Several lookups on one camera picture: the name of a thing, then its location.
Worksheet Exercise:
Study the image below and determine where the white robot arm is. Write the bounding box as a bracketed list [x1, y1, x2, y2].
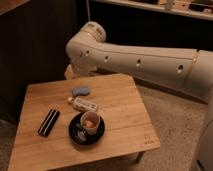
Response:
[66, 21, 213, 171]

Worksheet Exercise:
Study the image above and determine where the black round plate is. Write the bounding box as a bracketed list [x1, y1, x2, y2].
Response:
[69, 113, 105, 146]

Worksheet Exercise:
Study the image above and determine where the white cup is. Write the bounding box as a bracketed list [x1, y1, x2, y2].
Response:
[80, 111, 100, 135]

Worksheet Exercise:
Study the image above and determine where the black striped case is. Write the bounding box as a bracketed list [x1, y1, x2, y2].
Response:
[38, 109, 60, 137]

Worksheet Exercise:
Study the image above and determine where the metal fork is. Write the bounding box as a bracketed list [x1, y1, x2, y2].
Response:
[76, 124, 86, 141]

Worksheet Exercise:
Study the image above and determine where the metal vertical pole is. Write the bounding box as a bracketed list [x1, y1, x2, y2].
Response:
[86, 0, 91, 21]

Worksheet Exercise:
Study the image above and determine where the wooden low table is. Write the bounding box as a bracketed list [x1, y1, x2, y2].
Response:
[7, 73, 161, 171]

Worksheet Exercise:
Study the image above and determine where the wooden shelf rail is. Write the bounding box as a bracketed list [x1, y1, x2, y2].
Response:
[94, 0, 213, 21]

